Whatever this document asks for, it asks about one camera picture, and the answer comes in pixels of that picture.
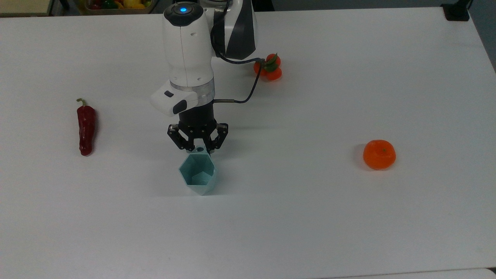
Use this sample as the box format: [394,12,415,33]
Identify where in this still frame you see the bin of toy vegetables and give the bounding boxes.
[76,0,158,16]

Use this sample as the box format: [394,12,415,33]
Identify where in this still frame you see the black clamp base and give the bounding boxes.
[441,0,472,22]

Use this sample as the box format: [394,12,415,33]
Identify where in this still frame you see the orange mandarin fruit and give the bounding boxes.
[363,139,397,171]

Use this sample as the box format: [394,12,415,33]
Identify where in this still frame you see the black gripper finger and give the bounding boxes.
[167,124,194,152]
[207,124,229,155]

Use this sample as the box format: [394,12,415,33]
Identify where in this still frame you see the light blue hexagonal mug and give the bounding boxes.
[178,146,218,196]

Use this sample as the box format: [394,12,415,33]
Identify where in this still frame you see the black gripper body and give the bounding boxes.
[178,103,217,147]

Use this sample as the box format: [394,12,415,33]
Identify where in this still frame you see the red tomatoes with stem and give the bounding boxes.
[253,53,283,81]

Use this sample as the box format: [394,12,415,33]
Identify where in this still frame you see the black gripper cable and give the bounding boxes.
[210,8,266,104]

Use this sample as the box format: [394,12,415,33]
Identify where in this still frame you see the red chili pepper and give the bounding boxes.
[76,98,96,157]

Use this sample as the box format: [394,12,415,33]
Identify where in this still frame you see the wooden board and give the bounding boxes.
[0,0,53,17]

